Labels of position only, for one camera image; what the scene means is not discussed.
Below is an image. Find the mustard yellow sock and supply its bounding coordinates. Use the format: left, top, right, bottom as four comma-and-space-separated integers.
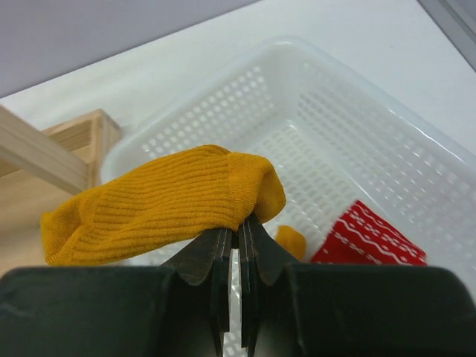
41, 145, 286, 266
275, 225, 306, 261

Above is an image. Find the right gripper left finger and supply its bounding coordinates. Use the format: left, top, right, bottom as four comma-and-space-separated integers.
1, 228, 233, 356

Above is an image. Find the white plastic basket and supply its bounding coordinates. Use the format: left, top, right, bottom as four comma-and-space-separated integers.
100, 35, 476, 357

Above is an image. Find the wooden hanger rack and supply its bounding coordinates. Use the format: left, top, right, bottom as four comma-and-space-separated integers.
1, 108, 123, 272

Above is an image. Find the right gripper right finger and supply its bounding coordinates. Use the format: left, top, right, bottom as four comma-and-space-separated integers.
238, 216, 475, 356

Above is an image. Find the red snowflake sock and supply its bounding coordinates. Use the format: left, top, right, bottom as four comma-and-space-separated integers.
310, 200, 427, 266

